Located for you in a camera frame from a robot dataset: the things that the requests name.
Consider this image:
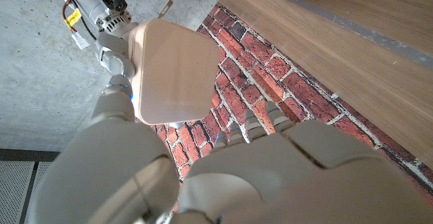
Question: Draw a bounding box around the yellow tagged wire with connector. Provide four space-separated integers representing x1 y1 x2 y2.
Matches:
62 0 91 51

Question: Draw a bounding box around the grey tape outline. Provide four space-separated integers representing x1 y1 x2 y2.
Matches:
250 0 433 69

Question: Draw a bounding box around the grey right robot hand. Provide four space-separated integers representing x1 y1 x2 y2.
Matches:
66 0 139 80

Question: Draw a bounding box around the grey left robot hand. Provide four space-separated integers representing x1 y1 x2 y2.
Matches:
32 74 433 224

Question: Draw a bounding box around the brick print backdrop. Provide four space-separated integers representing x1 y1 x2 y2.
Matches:
148 2 433 191

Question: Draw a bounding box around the beige jewelry box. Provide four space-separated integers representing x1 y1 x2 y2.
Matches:
127 18 220 126

